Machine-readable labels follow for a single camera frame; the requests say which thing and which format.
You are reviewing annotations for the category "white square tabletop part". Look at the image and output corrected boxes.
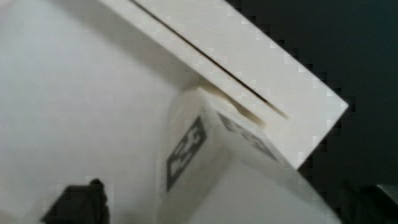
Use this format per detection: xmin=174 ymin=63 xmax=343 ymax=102
xmin=0 ymin=0 xmax=202 ymax=224

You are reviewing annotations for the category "white right fence wall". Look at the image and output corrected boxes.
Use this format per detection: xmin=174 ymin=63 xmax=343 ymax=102
xmin=131 ymin=0 xmax=352 ymax=170

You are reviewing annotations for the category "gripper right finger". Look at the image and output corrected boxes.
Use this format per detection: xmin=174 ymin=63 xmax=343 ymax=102
xmin=339 ymin=184 xmax=398 ymax=224

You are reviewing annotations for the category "white leg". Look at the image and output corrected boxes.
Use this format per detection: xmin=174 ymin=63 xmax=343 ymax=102
xmin=154 ymin=87 xmax=343 ymax=224

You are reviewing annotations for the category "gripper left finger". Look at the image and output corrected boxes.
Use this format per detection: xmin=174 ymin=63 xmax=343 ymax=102
xmin=41 ymin=179 xmax=110 ymax=224

